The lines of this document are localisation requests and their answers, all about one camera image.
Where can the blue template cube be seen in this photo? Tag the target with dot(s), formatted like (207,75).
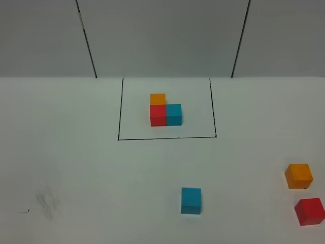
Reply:
(174,114)

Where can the orange template cube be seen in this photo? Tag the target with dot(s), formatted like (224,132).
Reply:
(157,99)

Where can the orange wooden cube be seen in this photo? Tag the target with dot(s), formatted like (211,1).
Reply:
(298,176)

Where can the red template cube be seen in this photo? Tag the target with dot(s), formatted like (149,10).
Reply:
(158,116)

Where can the red wooden cube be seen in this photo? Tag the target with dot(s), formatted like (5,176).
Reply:
(310,211)

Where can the blue wooden cube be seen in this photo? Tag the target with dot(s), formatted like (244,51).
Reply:
(191,201)

